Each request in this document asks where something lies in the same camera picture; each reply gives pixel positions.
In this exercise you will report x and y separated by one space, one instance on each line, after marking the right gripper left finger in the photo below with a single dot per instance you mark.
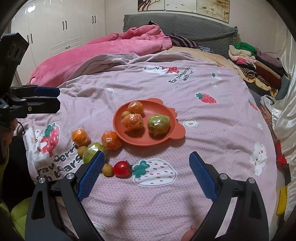
44 220

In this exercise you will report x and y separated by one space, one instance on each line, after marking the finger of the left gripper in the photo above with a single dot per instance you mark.
41 105
35 90

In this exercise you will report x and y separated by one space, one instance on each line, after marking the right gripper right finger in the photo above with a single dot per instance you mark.
249 219

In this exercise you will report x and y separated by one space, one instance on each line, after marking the orange front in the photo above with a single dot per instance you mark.
80 137

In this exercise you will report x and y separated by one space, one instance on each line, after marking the large green fruit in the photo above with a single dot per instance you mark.
91 150

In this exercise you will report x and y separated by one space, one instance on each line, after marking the yellow longan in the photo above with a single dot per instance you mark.
107 170
124 114

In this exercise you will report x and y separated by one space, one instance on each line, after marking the red tomato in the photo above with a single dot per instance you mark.
122 169

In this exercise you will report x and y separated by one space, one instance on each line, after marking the large orange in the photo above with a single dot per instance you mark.
133 121

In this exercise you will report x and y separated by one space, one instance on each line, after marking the small orange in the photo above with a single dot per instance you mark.
135 107

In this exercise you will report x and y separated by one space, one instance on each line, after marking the small green fruit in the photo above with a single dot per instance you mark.
158 124

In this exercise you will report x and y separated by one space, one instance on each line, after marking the brown longan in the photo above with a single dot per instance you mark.
81 150

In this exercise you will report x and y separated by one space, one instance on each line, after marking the left green sleeve forearm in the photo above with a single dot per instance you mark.
16 191

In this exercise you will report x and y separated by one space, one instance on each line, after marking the person left hand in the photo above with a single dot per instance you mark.
8 132

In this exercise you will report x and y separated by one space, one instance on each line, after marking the person right hand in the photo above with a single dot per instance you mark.
189 234

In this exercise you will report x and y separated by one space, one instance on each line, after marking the white wardrobe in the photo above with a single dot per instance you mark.
55 26

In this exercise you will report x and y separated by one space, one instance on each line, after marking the pink fleece blanket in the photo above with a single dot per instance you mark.
143 40

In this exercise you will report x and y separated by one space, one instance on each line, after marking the stack of folded clothes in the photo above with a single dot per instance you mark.
263 74

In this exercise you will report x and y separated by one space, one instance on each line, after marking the striped dark pillow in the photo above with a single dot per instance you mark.
179 41

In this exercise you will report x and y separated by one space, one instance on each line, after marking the grey quilted headboard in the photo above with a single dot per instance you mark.
206 33

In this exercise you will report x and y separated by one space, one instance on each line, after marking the wall painting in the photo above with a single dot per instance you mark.
216 9

